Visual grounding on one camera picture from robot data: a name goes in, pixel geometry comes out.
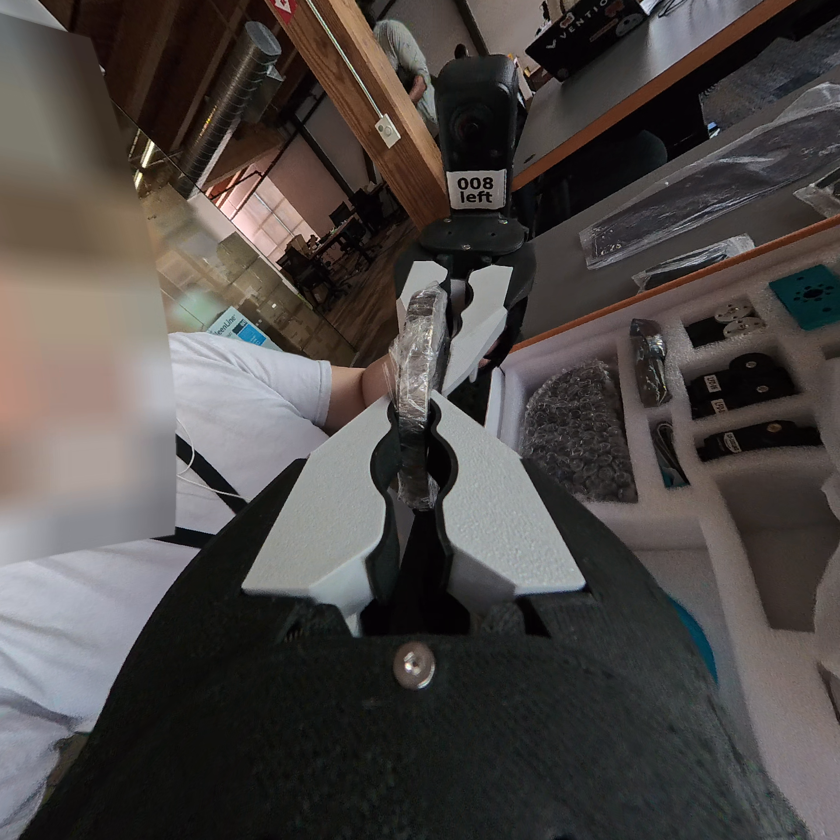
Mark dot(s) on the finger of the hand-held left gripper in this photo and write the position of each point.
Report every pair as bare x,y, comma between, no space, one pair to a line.
410,289
485,308

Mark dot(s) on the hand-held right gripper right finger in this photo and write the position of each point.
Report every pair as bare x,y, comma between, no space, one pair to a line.
512,525

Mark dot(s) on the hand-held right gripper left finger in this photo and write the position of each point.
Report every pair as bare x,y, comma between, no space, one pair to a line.
315,525

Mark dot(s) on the white foam insert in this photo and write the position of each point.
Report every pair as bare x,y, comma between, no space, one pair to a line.
656,538

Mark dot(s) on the teal round metal plate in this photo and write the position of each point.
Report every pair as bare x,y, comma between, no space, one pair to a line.
699,643

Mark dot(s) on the orange cardboard box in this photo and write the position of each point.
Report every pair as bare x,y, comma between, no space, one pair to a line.
722,268

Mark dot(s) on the person's left forearm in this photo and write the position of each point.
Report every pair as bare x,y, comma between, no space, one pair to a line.
354,394

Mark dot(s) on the grey office desk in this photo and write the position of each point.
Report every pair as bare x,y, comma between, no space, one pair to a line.
656,79

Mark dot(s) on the white junction box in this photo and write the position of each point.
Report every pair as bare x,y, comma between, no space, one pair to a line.
387,129

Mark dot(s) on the bubble wrap bundle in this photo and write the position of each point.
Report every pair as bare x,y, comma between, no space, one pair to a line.
577,433

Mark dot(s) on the wooden beam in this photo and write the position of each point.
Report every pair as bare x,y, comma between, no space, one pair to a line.
354,85

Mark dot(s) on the black sticker-covered laptop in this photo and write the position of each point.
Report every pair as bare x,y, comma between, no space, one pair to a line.
584,26

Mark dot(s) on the dark anti-static bag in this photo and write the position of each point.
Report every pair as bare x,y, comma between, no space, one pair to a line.
649,361

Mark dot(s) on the white blue sign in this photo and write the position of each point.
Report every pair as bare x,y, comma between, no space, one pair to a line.
239,328

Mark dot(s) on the small dark plastic bag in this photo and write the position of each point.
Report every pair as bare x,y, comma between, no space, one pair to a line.
689,262

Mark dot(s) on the silver disc servo horns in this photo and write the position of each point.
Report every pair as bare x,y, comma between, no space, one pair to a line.
732,312

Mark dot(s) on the clear plastic bag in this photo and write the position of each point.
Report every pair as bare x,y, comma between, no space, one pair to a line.
722,190

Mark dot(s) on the black servo with silver disc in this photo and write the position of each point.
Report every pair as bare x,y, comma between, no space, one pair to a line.
748,327

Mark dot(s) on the teal rectangular metal plate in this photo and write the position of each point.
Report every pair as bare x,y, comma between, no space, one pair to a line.
810,295

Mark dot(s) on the silver ventilation duct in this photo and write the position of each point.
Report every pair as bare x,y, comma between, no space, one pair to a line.
229,98

